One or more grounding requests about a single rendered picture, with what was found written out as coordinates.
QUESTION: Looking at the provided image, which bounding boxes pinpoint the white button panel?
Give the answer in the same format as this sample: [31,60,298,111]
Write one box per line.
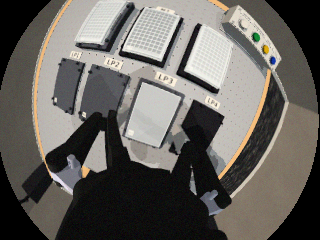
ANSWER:
[219,5,281,72]

